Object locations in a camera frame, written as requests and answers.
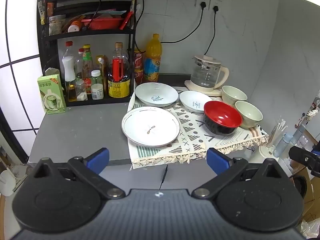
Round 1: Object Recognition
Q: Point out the small clear spice jar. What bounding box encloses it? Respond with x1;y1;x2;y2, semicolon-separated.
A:
75;80;88;101

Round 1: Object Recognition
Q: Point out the beige food packet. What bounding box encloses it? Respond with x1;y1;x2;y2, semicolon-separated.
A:
48;15;66;36

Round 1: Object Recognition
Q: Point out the clear bottle with white label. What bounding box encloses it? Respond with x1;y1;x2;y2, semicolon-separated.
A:
61;41;77;102

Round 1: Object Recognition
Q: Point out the black metal shelf rack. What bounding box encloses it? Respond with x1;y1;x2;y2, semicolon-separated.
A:
37;0;138;103

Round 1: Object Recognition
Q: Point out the white wall socket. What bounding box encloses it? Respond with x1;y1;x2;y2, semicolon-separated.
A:
209;0;223;12
195;0;211;10

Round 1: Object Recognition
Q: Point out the pale blue bottle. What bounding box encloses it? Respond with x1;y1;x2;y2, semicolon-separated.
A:
272;124;307;158

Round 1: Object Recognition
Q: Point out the red flat packet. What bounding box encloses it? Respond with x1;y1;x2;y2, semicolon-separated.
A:
119;11;135;30

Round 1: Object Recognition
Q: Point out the orange and white bottle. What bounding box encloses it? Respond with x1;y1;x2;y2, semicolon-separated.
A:
68;20;83;33

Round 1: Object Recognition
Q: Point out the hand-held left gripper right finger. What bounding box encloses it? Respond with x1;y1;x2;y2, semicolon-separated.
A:
191;147;285;199

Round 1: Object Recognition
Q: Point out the window with black frame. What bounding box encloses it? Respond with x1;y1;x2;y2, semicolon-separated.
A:
0;0;48;161

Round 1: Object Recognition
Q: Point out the clear plastic bag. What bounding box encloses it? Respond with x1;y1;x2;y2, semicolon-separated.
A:
297;219;320;240

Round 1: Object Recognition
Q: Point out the pale green bowl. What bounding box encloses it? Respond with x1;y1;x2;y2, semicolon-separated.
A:
221;85;248;106
234;100;264;129

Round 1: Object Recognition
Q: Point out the cardboard box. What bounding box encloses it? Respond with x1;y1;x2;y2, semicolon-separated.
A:
290;130;320;213

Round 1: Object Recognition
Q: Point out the small white crossed-print plate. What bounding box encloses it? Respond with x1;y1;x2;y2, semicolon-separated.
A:
179;91;213;113

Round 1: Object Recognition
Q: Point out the large white speckled plate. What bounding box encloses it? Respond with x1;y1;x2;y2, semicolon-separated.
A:
121;106;181;148

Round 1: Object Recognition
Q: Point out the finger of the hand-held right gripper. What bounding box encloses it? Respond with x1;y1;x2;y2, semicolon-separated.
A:
288;145;320;178

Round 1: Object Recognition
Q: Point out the black kettle power cable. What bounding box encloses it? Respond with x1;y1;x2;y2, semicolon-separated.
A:
203;6;220;56

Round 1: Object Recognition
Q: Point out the green tea carton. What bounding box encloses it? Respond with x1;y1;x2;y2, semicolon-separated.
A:
37;73;67;115

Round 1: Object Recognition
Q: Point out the yellow-cap sauce bottle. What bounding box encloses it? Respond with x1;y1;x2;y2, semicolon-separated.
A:
82;44;94;95

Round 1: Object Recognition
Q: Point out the patterned fringed cloth mat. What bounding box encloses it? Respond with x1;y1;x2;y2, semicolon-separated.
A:
126;86;270;170

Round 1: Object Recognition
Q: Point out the small white-cap jar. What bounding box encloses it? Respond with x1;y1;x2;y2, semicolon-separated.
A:
90;70;104;100

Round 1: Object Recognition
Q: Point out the white deep script-print plate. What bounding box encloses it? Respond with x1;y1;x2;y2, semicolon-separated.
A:
135;82;179;107

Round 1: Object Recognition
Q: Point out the glass electric kettle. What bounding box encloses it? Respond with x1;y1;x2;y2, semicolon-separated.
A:
190;55;230;92

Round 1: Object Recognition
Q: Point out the red and black bowl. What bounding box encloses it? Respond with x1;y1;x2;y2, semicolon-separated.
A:
203;100;243;135

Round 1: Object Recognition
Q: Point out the hanging yellow snack packet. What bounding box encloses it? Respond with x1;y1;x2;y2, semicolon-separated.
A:
37;0;47;26

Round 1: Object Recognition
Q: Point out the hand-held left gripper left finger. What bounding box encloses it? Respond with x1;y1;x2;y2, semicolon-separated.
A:
33;147;126;199

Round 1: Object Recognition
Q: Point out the red plastic basket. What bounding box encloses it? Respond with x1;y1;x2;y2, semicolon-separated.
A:
81;17;125;30

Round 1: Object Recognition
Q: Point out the yellow nozzle-top bottle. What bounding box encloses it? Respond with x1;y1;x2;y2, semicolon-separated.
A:
96;55;109;93

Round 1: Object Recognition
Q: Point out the orange juice bottle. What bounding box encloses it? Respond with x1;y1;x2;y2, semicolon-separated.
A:
143;33;163;83

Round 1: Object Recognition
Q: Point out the white cup with sticks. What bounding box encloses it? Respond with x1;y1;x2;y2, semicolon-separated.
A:
258;117;288;166

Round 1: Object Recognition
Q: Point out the clear red-cap bottle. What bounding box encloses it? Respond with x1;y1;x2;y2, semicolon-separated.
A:
75;48;85;81

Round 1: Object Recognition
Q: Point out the large soy sauce jug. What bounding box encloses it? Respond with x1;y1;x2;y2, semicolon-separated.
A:
108;42;131;98

